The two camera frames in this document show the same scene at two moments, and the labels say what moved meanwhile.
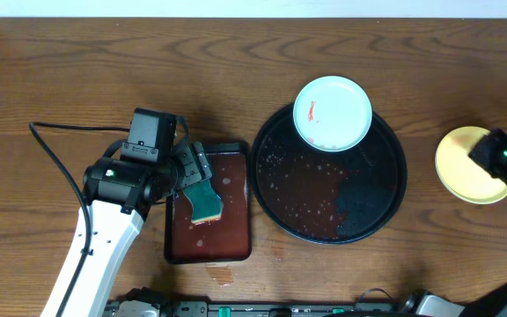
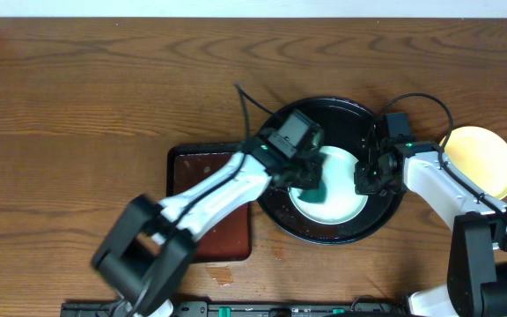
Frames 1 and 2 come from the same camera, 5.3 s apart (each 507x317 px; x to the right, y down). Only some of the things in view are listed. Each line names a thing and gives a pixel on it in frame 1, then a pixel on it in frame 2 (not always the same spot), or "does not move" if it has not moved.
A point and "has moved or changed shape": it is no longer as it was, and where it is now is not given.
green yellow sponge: [206, 204] has moved or changed shape
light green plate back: [333, 113] → [342, 202]
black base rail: [203, 308] does not move
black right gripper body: [499, 156] → [370, 180]
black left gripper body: [196, 165] → [303, 177]
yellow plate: [459, 174] does not move
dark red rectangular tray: [230, 239] does not move
